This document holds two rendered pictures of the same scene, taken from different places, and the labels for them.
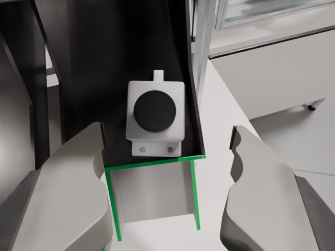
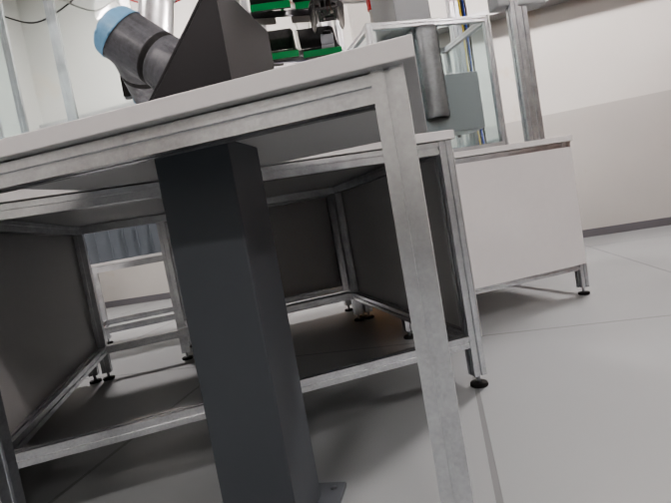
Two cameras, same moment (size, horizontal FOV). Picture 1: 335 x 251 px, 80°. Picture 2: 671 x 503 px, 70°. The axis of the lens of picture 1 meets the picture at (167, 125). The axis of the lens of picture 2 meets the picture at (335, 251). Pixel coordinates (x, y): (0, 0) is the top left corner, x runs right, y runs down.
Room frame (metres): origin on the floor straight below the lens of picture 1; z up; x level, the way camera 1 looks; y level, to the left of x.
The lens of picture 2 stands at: (-1.56, 0.14, 0.65)
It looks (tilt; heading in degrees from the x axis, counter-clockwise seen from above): 4 degrees down; 359
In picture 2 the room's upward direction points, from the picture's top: 10 degrees counter-clockwise
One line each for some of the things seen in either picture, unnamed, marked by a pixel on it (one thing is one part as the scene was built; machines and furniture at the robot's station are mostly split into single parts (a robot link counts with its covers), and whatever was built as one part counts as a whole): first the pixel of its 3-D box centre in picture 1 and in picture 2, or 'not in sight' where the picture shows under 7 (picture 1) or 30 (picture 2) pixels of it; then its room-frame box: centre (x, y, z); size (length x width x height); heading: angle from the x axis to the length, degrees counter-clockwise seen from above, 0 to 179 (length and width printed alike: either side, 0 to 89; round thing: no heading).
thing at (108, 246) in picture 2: not in sight; (129, 241); (1.92, 1.52, 0.73); 0.62 x 0.42 x 0.23; 103
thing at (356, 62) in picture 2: not in sight; (217, 146); (-0.49, 0.33, 0.84); 0.90 x 0.70 x 0.03; 76
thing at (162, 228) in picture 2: not in sight; (344, 250); (1.52, 0.01, 0.43); 2.20 x 0.38 x 0.86; 103
